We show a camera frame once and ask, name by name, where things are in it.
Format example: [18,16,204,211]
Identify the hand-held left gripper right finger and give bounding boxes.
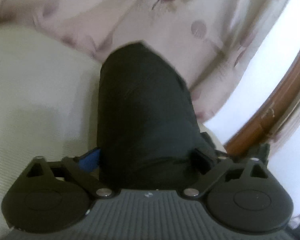
[182,148,269,198]

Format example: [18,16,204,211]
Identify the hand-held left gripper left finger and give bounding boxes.
[22,156,113,198]

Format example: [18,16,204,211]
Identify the black garment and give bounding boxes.
[96,41,217,190]

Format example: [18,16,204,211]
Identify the cream bed sheet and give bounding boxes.
[0,26,227,233]

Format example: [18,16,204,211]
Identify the floral printed blanket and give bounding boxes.
[0,0,295,121]

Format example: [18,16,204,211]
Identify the brown wooden bed frame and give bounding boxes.
[224,34,300,161]

